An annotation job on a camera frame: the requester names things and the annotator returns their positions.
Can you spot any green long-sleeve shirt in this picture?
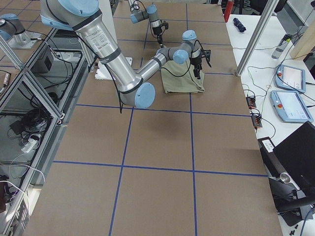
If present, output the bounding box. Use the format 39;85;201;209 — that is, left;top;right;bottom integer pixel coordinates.
161;60;205;93

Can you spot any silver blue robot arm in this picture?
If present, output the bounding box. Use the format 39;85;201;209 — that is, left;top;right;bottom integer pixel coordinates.
127;0;169;48
40;0;202;108

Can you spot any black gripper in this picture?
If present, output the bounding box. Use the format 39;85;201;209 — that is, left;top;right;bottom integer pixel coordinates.
151;26;164;48
191;56;202;79

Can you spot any clear water bottle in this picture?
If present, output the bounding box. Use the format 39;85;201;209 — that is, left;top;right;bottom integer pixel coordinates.
271;34;292;59

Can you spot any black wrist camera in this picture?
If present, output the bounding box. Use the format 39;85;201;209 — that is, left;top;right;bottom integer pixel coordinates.
160;21;169;30
201;50;212;68

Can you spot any blue teach pendant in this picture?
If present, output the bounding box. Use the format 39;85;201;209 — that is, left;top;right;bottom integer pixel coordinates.
276;64;306;93
270;90;314;123

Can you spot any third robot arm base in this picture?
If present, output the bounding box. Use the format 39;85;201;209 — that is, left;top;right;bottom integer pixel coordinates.
0;13;35;50

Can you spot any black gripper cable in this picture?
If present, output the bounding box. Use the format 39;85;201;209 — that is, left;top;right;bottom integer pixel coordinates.
162;40;205;89

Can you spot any red cylinder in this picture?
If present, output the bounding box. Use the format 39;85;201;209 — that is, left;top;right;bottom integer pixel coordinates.
223;0;234;23

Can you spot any near blue teach pendant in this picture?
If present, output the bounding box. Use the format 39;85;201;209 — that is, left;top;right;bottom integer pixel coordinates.
270;90;314;123

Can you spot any black laptop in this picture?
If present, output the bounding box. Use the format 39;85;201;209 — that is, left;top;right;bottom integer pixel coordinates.
258;121;315;226

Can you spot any far blue teach pendant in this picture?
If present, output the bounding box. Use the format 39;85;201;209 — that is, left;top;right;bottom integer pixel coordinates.
276;64;306;93

